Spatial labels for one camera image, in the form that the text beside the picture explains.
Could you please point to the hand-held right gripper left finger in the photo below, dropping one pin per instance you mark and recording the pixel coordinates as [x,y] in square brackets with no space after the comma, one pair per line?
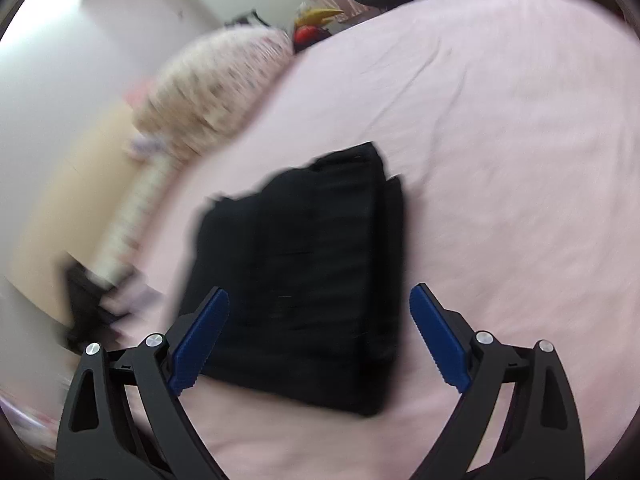
[197,345]

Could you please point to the floral patterned pillow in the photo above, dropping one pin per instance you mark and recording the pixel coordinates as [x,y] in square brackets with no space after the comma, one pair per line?
[215,85]

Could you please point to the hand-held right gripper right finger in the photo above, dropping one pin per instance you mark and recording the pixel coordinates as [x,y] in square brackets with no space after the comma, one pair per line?
[440,340]

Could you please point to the yellow toy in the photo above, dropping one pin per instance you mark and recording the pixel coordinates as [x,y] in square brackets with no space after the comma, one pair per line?
[317,14]

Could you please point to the red ball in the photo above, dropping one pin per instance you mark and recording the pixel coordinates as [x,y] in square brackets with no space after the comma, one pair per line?
[306,35]

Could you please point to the black metal stand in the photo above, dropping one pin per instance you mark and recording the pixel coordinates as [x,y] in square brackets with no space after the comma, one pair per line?
[247,19]

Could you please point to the pink bed sheet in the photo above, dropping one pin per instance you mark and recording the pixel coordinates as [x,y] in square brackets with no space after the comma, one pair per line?
[500,160]

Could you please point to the black pants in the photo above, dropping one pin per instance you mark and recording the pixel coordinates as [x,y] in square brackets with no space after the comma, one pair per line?
[300,270]

